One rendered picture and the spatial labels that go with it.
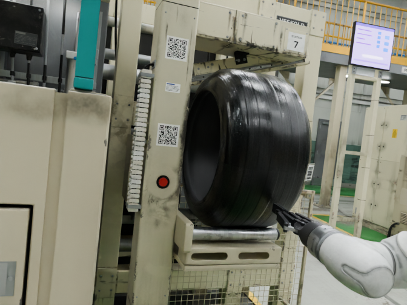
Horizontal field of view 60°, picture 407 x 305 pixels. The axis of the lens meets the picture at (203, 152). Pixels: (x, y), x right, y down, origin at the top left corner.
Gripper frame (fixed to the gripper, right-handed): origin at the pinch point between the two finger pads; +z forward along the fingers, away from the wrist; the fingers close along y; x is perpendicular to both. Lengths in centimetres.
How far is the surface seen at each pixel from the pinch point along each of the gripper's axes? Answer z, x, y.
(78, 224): -55, -18, 61
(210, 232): 12.5, 12.9, 17.0
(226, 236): 12.1, 14.4, 10.8
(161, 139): 23.7, -15.2, 35.2
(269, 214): 7.0, 3.9, -1.0
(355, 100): 845, -66, -765
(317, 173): 820, 177, -661
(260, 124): 5.0, -25.9, 9.4
